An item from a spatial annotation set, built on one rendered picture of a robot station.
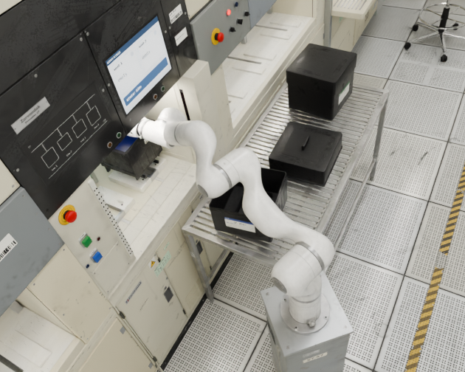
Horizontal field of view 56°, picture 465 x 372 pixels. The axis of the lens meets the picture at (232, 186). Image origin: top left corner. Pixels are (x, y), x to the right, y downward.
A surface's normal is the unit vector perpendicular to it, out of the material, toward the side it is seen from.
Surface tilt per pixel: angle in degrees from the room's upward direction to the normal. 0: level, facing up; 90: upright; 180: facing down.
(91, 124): 90
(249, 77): 0
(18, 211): 90
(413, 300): 0
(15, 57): 90
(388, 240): 0
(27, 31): 90
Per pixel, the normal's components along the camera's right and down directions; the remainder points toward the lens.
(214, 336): -0.13, -0.65
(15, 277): 0.87, 0.29
